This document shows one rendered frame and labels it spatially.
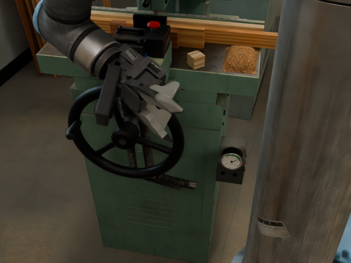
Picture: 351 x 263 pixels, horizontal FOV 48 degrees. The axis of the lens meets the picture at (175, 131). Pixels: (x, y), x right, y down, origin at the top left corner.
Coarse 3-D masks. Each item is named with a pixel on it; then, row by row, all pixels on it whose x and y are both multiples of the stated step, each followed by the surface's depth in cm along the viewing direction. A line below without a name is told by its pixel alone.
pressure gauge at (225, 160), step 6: (228, 150) 109; (234, 150) 109; (240, 150) 110; (222, 156) 109; (228, 156) 109; (234, 156) 109; (240, 156) 109; (222, 162) 111; (228, 162) 111; (234, 162) 110; (240, 162) 110; (228, 168) 112; (234, 168) 112
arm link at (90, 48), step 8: (96, 32) 77; (104, 32) 78; (88, 40) 76; (96, 40) 76; (104, 40) 76; (112, 40) 77; (80, 48) 76; (88, 48) 75; (96, 48) 75; (104, 48) 76; (80, 56) 76; (88, 56) 76; (96, 56) 75; (80, 64) 78; (88, 64) 76; (96, 64) 77; (88, 72) 78
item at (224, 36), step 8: (104, 24) 115; (176, 24) 112; (208, 32) 110; (216, 32) 109; (224, 32) 109; (232, 32) 109; (240, 32) 108; (248, 32) 108; (256, 32) 108; (264, 32) 108; (272, 32) 108; (208, 40) 111; (216, 40) 111; (224, 40) 111; (232, 40) 110; (240, 40) 110; (248, 40) 109; (256, 40) 109; (264, 40) 108; (272, 40) 108; (272, 48) 109
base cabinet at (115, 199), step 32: (96, 128) 121; (192, 128) 113; (224, 128) 143; (160, 160) 124; (192, 160) 121; (96, 192) 142; (128, 192) 137; (160, 192) 134; (192, 192) 131; (128, 224) 150; (160, 224) 146; (192, 224) 142; (160, 256) 161; (192, 256) 156
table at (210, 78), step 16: (48, 48) 110; (192, 48) 110; (208, 48) 110; (224, 48) 110; (256, 48) 110; (48, 64) 108; (64, 64) 107; (176, 64) 103; (208, 64) 103; (256, 64) 103; (176, 80) 103; (192, 80) 103; (208, 80) 102; (224, 80) 101; (240, 80) 100; (256, 80) 99
